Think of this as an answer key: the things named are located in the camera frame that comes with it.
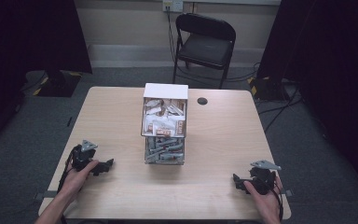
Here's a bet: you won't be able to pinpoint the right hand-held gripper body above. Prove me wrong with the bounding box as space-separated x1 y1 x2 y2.
249 160 282 196

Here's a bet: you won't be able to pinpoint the pile of white brown packets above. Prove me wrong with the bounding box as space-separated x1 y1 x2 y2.
143 98 186 137

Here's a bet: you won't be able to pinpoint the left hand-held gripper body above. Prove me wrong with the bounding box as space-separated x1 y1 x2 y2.
70 139 99 173

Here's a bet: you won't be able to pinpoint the pile of grey packets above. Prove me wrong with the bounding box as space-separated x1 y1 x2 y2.
145 137 185 163

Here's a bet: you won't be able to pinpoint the person's left hand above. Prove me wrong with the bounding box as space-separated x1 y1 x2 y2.
58 160 101 203

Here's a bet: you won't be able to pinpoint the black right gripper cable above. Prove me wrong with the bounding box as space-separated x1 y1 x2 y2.
269 181 285 222

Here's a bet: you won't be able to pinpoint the white wall socket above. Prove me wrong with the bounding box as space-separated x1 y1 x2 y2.
162 0 185 13

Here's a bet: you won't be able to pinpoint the white-topped clear drawer cabinet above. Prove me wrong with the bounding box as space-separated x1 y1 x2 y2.
143 82 189 101

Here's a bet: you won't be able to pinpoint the black folding chair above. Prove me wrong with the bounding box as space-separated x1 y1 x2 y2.
172 12 237 90

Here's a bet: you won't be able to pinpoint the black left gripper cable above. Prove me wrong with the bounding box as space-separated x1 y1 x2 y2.
56 146 82 195

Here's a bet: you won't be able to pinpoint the black wall socket cable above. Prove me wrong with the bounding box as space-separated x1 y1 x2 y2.
166 7 179 64

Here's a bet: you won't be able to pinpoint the black floor cables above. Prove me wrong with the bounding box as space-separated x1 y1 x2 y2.
176 62 304 133

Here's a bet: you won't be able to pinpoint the black yellow-striped stand base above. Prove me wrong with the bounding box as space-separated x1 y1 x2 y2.
32 69 83 98
247 76 290 101

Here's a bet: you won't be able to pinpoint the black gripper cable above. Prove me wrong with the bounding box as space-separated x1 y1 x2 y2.
269 181 285 222
56 146 82 195

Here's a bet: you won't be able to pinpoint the dark curtain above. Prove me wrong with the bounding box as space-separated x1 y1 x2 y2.
256 0 358 200
0 0 93 157

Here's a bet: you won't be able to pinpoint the person's right hand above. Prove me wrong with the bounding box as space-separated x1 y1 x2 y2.
242 175 284 224

